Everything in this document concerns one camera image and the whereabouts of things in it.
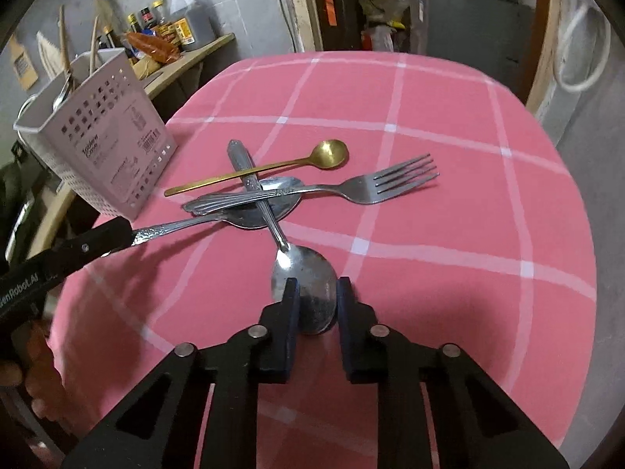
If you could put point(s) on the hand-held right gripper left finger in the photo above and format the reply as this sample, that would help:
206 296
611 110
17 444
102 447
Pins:
290 332

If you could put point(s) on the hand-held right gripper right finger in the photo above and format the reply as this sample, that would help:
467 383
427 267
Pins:
345 332

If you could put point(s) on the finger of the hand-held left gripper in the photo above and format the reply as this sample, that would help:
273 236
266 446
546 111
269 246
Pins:
93 244

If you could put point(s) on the steel spoon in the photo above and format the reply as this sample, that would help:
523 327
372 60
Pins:
254 215
305 293

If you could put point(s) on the white perforated utensil holder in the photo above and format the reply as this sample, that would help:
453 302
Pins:
107 146

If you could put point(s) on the person's left hand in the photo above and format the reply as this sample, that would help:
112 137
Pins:
44 366

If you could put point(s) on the pink checked tablecloth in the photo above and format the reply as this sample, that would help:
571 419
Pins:
439 234

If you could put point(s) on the gold spoon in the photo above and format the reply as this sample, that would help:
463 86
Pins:
332 152

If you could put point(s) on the white ribbed object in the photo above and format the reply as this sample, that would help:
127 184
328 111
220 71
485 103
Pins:
49 53

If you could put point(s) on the orange snack bag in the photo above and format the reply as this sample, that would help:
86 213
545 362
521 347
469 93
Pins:
154 48

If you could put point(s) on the wooden shelf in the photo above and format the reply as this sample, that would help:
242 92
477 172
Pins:
195 56

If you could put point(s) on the dark sauce bottle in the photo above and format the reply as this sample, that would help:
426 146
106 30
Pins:
158 13
146 19
133 23

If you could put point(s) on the large dark sauce jug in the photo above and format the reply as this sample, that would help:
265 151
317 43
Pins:
190 19

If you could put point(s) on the orange label strip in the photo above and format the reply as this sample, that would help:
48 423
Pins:
331 7

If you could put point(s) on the dark grey cabinet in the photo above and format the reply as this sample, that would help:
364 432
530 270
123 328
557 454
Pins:
478 29

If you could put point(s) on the brown paper wall notice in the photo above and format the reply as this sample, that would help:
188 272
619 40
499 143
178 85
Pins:
22 63

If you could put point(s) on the round wooden frame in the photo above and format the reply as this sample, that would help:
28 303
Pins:
542 34

